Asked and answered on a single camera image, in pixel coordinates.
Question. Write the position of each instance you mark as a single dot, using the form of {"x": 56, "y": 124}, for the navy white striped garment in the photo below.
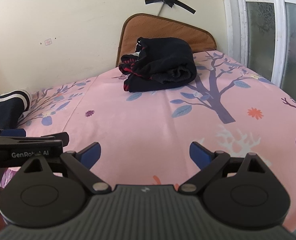
{"x": 14, "y": 106}

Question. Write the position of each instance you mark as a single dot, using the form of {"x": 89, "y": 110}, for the brown cushion headboard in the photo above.
{"x": 150, "y": 26}

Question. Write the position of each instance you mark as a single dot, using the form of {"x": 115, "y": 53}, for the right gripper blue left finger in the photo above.
{"x": 89, "y": 155}

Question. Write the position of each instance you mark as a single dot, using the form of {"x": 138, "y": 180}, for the pink floral bed sheet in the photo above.
{"x": 145, "y": 136}

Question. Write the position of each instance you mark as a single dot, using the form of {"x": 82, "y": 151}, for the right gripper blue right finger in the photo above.
{"x": 201, "y": 156}

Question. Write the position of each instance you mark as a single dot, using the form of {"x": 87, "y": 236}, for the black red white patterned sweater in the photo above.
{"x": 158, "y": 64}

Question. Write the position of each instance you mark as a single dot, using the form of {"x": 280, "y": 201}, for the white framed frosted window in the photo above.
{"x": 262, "y": 36}

